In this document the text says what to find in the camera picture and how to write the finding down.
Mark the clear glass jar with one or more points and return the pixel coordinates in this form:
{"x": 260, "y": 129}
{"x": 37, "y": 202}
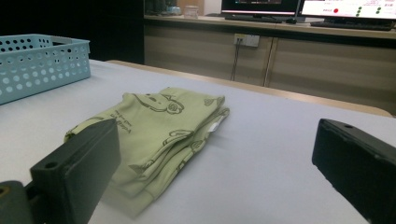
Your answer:
{"x": 191, "y": 11}

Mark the black keyboard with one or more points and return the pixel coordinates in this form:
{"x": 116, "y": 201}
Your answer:
{"x": 252, "y": 18}
{"x": 351, "y": 25}

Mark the black computer mouse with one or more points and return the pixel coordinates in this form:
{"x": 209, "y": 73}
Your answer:
{"x": 291, "y": 21}

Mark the yellow patterned cloth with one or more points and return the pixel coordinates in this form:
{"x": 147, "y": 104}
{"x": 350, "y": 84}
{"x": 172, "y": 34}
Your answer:
{"x": 162, "y": 130}

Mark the white table mat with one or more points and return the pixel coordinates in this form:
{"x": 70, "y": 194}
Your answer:
{"x": 264, "y": 161}

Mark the dark screen computer monitor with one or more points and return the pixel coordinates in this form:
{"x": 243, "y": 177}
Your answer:
{"x": 258, "y": 6}

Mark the light blue perforated plastic basket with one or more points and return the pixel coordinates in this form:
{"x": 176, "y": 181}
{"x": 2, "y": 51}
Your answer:
{"x": 37, "y": 68}

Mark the white wall socket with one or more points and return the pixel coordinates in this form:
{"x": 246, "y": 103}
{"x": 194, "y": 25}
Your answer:
{"x": 247, "y": 40}

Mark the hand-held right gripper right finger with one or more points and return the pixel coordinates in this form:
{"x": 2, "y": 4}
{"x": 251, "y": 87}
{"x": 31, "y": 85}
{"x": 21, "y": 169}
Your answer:
{"x": 358, "y": 161}

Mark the white screen computer monitor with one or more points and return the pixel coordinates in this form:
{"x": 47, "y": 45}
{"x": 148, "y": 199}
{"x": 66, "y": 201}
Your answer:
{"x": 348, "y": 7}

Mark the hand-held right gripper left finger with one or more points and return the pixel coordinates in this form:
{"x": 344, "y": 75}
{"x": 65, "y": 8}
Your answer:
{"x": 77, "y": 174}

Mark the beige wooden cabinet desk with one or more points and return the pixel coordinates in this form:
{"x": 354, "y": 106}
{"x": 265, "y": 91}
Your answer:
{"x": 327, "y": 68}

